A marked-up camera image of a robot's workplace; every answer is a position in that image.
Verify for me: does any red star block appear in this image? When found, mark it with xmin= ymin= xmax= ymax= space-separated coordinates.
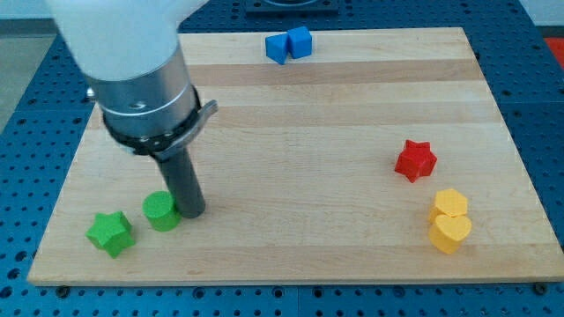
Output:
xmin=394 ymin=139 xmax=437 ymax=183

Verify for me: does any blue triangle block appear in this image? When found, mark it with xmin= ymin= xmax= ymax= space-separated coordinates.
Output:
xmin=264 ymin=33 xmax=288 ymax=65

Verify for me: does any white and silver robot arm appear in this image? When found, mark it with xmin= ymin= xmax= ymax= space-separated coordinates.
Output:
xmin=47 ymin=0 xmax=218 ymax=160

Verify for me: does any yellow hexagon block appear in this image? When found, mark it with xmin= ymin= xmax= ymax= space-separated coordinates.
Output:
xmin=428 ymin=188 xmax=468 ymax=223

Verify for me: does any green cylinder block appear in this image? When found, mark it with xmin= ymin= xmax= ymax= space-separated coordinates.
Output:
xmin=142 ymin=191 xmax=181 ymax=232

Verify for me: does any blue cube block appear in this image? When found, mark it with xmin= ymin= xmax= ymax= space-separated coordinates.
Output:
xmin=287 ymin=26 xmax=313 ymax=59

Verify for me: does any green star block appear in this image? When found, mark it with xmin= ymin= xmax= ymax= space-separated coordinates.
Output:
xmin=85 ymin=210 xmax=136 ymax=258

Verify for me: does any wooden board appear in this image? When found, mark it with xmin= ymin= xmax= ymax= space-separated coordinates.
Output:
xmin=27 ymin=27 xmax=563 ymax=287

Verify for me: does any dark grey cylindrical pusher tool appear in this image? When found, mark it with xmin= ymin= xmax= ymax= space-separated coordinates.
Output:
xmin=156 ymin=148 xmax=205 ymax=218

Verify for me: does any yellow heart block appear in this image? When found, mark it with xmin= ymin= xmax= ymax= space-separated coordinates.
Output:
xmin=428 ymin=215 xmax=472 ymax=254

